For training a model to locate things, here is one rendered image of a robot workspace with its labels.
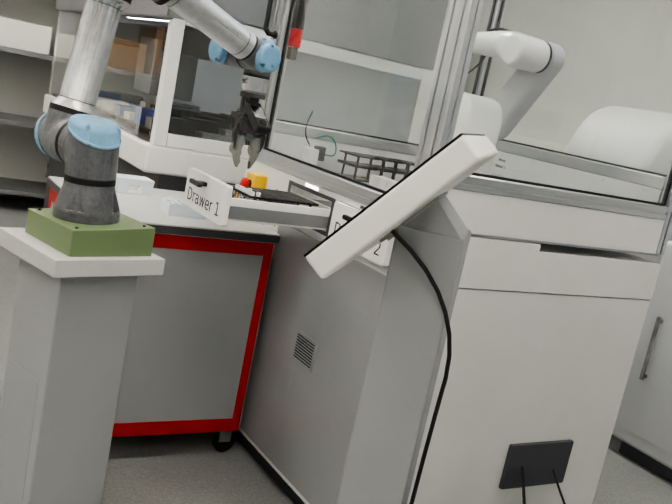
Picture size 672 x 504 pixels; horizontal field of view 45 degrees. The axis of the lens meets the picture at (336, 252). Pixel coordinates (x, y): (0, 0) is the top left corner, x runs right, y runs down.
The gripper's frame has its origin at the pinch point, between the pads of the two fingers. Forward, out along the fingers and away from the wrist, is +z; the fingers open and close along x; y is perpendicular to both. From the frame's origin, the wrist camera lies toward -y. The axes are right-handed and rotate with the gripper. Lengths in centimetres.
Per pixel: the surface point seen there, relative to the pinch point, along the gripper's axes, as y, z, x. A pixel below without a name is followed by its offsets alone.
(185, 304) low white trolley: 9.9, 45.8, 6.3
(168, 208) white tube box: 22.6, 19.4, 11.7
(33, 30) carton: 382, -26, -8
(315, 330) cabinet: -19, 43, -23
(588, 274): -56, 11, -87
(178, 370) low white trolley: 10, 67, 5
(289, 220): -14.1, 12.4, -10.2
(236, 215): -14.2, 12.5, 6.1
